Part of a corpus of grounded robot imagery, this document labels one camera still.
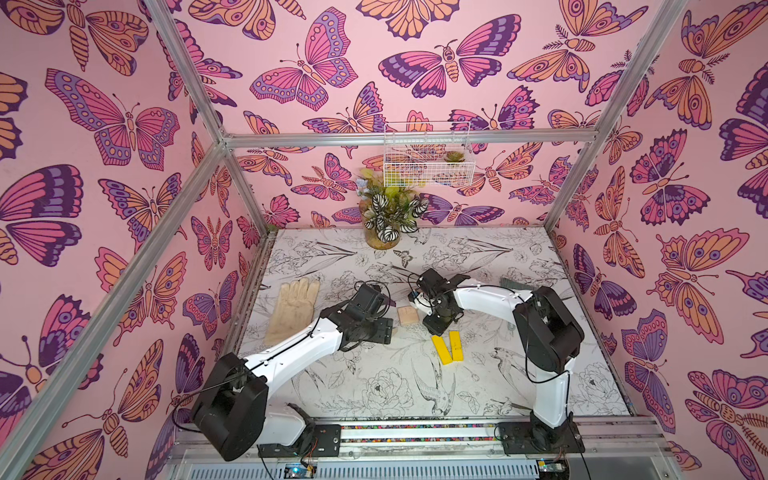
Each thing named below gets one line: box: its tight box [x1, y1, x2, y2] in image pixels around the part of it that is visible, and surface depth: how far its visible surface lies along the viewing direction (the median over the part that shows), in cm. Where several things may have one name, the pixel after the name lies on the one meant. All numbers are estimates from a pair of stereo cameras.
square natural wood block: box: [397, 306, 420, 325], surface depth 97 cm
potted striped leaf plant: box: [356, 168, 429, 250], surface depth 98 cm
